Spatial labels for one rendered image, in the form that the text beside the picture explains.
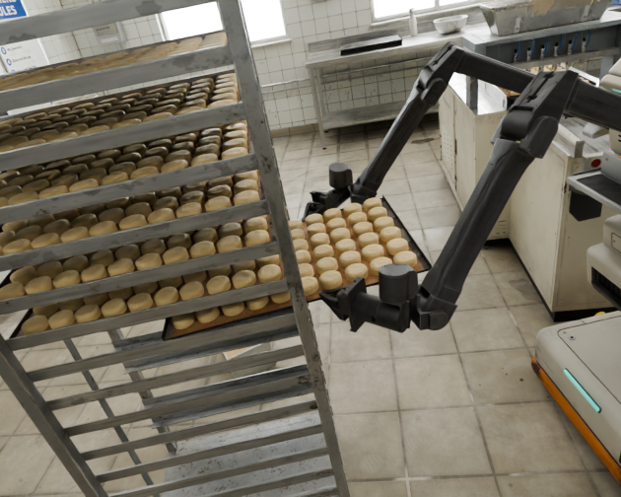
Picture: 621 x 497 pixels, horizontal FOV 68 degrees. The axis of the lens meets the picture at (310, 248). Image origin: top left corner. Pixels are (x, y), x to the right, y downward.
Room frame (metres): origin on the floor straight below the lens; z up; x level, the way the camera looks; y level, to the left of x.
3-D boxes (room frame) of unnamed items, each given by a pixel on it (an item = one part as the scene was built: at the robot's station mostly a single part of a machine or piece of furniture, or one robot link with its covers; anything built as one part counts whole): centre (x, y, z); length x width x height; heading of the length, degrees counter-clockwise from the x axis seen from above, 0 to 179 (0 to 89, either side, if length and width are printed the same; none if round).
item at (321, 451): (0.81, 0.35, 0.51); 0.64 x 0.03 x 0.03; 91
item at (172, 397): (1.20, 0.36, 0.42); 0.64 x 0.03 x 0.03; 91
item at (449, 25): (4.92, -1.80, 0.94); 0.33 x 0.33 x 0.12
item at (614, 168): (1.04, -0.83, 0.93); 0.28 x 0.16 x 0.22; 1
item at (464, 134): (2.87, -1.43, 0.42); 1.28 x 0.72 x 0.84; 170
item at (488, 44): (2.41, -1.34, 1.01); 0.72 x 0.33 x 0.34; 80
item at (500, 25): (2.41, -1.34, 1.25); 0.56 x 0.29 x 0.14; 80
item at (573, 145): (2.54, -1.22, 0.87); 2.01 x 0.03 x 0.07; 170
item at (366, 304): (0.75, -0.09, 0.99); 0.07 x 0.07 x 0.10; 46
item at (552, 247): (1.91, -1.25, 0.45); 0.70 x 0.34 x 0.90; 170
